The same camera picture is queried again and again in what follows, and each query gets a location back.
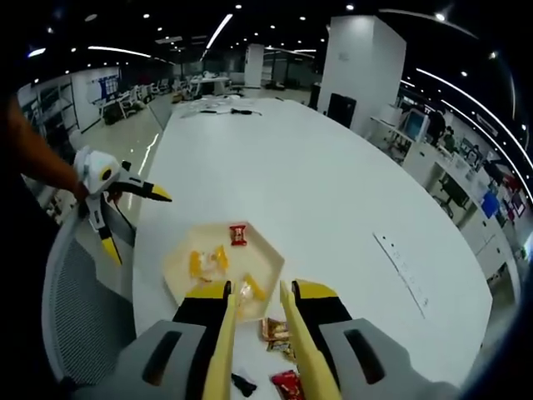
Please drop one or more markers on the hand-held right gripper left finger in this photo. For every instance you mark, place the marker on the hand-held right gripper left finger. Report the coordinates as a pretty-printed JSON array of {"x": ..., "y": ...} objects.
[{"x": 195, "y": 310}]

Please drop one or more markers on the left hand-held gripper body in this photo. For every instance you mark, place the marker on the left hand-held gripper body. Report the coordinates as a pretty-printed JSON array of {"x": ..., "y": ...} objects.
[{"x": 98, "y": 166}]

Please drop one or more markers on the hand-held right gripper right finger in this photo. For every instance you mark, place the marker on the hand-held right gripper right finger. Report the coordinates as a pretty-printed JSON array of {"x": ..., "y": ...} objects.
[{"x": 327, "y": 308}]

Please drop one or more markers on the cream food tongs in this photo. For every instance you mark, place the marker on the cream food tongs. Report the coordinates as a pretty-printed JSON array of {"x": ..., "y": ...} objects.
[{"x": 222, "y": 346}]

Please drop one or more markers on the orange-ended clear food packet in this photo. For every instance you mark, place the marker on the orange-ended clear food packet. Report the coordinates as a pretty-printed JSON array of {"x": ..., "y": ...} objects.
[
  {"x": 208, "y": 262},
  {"x": 252, "y": 291}
]

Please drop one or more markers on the cream hexagonal container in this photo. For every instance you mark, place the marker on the cream hexagonal container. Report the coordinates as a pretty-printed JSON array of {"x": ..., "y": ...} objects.
[{"x": 262, "y": 260}]

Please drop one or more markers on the red food bar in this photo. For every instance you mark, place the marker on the red food bar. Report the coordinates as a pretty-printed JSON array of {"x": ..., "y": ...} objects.
[{"x": 286, "y": 383}]

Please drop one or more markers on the small red food packet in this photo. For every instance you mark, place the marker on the small red food packet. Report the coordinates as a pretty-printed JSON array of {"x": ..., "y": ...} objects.
[{"x": 238, "y": 235}]

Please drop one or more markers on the black-ended clear food packet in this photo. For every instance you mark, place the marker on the black-ended clear food packet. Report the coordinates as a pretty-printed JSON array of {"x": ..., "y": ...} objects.
[{"x": 245, "y": 384}]

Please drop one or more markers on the white mesh office chair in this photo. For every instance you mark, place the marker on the white mesh office chair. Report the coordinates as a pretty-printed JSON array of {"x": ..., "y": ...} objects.
[{"x": 83, "y": 300}]

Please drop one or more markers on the small black tool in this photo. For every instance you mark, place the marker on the small black tool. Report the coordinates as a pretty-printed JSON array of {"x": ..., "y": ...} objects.
[{"x": 245, "y": 111}]

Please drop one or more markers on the long white counter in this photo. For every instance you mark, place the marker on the long white counter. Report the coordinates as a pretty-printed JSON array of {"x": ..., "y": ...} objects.
[{"x": 479, "y": 233}]

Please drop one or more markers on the blue storage bin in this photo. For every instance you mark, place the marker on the blue storage bin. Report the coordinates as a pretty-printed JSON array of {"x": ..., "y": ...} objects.
[{"x": 489, "y": 207}]

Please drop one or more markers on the white framed display screen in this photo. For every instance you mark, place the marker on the white framed display screen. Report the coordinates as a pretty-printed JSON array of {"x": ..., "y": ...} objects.
[{"x": 417, "y": 125}]

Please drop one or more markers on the blue and white wall board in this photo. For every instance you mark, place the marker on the blue and white wall board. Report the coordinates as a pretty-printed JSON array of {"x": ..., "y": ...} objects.
[{"x": 103, "y": 85}]

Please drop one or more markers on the red wall display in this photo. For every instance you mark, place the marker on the red wall display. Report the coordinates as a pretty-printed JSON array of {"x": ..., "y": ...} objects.
[{"x": 512, "y": 196}]

